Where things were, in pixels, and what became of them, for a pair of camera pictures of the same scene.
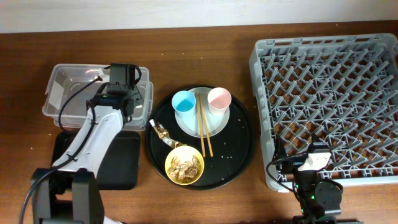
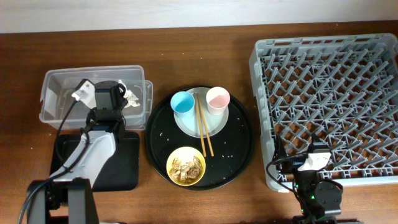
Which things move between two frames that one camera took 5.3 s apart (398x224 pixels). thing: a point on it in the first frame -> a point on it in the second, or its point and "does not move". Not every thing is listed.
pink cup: [219, 100] does not move
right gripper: [293, 163] does not move
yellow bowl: [184, 165] does not move
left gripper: [137, 95] -> [93, 114]
